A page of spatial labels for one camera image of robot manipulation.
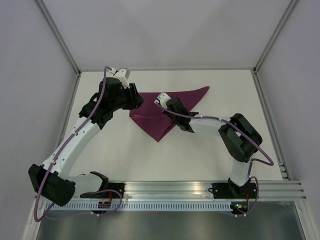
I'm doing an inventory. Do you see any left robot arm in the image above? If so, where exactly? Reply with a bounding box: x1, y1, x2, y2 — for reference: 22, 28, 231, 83
28, 77, 144, 207

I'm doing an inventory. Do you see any slotted white cable duct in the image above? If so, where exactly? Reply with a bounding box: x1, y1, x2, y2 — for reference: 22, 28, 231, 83
51, 200, 232, 212

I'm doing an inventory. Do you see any purple cloth napkin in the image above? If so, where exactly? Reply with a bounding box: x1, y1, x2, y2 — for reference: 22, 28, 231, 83
129, 86, 210, 142

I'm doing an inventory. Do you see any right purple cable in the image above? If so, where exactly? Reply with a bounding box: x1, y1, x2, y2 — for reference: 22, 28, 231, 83
156, 101, 275, 218

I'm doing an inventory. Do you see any right aluminium frame post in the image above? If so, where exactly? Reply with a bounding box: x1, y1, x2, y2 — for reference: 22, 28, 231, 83
252, 0, 300, 74

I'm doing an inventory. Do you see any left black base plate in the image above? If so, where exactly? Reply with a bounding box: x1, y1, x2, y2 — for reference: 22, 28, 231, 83
80, 182, 125, 199

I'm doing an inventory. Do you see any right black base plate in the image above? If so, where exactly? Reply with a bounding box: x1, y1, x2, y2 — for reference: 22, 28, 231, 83
208, 182, 258, 200

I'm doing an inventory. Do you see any aluminium mounting rail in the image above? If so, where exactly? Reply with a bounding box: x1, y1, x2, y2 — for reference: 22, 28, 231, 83
110, 180, 307, 201

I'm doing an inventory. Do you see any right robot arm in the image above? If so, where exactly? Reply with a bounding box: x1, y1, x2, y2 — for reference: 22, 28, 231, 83
157, 93, 263, 198

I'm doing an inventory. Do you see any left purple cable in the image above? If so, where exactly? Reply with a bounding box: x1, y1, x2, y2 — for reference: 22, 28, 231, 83
33, 66, 123, 222

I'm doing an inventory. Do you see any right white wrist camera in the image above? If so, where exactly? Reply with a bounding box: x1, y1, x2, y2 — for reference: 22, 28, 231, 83
154, 92, 172, 108

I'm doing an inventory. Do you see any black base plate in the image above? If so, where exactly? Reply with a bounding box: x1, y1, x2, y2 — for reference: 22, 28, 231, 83
208, 182, 258, 200
80, 182, 125, 199

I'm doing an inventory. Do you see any purple cable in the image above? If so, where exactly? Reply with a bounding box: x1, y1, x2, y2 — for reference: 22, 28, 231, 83
33, 66, 123, 222
156, 101, 275, 218

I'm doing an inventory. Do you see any aluminium frame post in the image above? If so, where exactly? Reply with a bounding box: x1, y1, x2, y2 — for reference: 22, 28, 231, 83
252, 0, 300, 74
34, 0, 82, 76

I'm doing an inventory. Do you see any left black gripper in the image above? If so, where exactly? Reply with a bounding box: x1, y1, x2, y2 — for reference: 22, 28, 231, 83
110, 83, 145, 112

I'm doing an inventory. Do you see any left aluminium frame post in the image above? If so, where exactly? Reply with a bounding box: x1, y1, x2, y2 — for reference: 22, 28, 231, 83
34, 0, 82, 76

